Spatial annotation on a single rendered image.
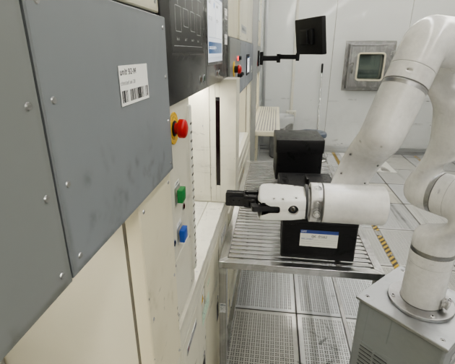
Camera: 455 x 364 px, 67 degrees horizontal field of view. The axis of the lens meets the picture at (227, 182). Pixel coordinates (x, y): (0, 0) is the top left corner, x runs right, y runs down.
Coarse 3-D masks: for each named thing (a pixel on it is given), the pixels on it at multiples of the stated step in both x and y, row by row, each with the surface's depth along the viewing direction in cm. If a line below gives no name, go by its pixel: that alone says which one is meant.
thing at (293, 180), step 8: (280, 176) 189; (288, 176) 188; (296, 176) 188; (304, 176) 188; (312, 176) 188; (320, 176) 188; (328, 176) 189; (288, 184) 177; (296, 184) 177; (304, 184) 177
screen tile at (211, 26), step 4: (208, 0) 98; (212, 0) 104; (208, 4) 98; (212, 4) 105; (208, 8) 98; (212, 8) 105; (208, 12) 99; (212, 12) 105; (208, 16) 99; (208, 20) 99; (208, 24) 100; (212, 24) 106; (212, 28) 106; (212, 32) 107; (212, 36) 107
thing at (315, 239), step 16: (288, 224) 128; (304, 224) 127; (320, 224) 126; (336, 224) 125; (352, 224) 124; (288, 240) 130; (304, 240) 129; (320, 240) 128; (336, 240) 127; (352, 240) 126; (288, 256) 133; (304, 256) 132; (320, 256) 131; (336, 256) 130; (352, 256) 129
